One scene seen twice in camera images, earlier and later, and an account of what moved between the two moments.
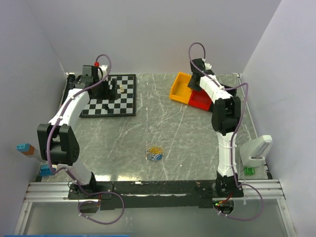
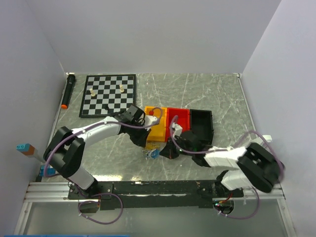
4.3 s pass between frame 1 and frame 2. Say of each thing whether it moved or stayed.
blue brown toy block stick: stayed
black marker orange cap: stayed
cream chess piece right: stayed
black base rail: stayed
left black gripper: moved
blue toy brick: stayed
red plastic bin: moved
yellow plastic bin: moved
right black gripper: moved
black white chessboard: stayed
